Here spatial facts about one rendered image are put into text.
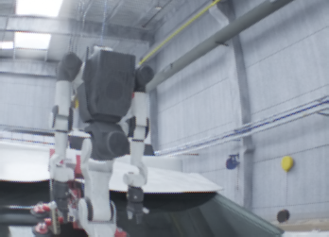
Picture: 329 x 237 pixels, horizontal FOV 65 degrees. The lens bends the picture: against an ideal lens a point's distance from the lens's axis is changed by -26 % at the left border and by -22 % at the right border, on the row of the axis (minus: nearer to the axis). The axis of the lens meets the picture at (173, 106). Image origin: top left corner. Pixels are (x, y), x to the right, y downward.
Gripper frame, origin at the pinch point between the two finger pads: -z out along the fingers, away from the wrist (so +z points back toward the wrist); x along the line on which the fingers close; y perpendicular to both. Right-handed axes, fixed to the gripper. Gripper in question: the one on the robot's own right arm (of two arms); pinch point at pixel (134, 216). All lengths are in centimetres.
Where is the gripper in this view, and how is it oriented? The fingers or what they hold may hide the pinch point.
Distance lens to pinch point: 174.1
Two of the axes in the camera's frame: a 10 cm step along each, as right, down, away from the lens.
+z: 0.8, -9.9, 0.9
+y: -8.1, -1.2, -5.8
